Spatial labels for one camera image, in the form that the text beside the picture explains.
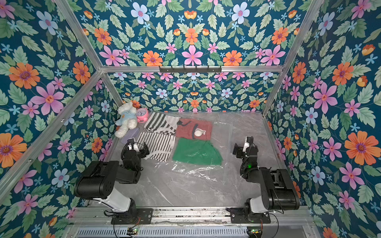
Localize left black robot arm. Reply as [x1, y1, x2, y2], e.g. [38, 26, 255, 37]
[74, 138, 150, 216]

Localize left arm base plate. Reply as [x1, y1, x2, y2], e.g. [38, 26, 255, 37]
[111, 208, 153, 225]

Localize upper striped shirt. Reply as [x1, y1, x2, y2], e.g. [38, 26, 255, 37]
[144, 112, 180, 135]

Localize black wall hook rail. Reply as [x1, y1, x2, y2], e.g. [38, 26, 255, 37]
[159, 66, 222, 74]

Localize green tank top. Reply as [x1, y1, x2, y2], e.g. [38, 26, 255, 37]
[172, 138, 223, 166]

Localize white teddy bear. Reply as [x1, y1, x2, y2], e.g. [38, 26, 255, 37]
[115, 102, 138, 139]

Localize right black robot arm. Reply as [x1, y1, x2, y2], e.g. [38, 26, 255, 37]
[232, 136, 300, 215]

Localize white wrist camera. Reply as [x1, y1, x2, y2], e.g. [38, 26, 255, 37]
[243, 141, 250, 153]
[131, 143, 140, 152]

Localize striped shirt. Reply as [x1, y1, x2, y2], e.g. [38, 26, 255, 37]
[144, 112, 180, 135]
[138, 132, 176, 162]

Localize clear plastic vacuum bag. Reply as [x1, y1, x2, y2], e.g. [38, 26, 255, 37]
[138, 112, 232, 183]

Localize white bag valve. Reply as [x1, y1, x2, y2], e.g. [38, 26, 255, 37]
[194, 131, 203, 137]

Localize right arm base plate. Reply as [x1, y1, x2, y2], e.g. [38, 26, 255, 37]
[226, 207, 271, 224]

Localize pink alarm clock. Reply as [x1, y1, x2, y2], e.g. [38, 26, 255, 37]
[136, 108, 149, 123]

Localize aluminium front rail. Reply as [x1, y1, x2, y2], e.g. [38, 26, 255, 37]
[68, 206, 316, 227]

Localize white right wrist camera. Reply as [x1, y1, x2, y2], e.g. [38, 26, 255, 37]
[243, 141, 250, 153]

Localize red tank top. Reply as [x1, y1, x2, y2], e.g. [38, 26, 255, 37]
[175, 118, 213, 141]

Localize lower striped shirt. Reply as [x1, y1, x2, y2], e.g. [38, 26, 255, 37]
[138, 132, 176, 162]

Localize lilac pouch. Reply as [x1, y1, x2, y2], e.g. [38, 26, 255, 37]
[121, 128, 140, 144]

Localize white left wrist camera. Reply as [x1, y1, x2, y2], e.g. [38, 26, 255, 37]
[131, 143, 140, 152]

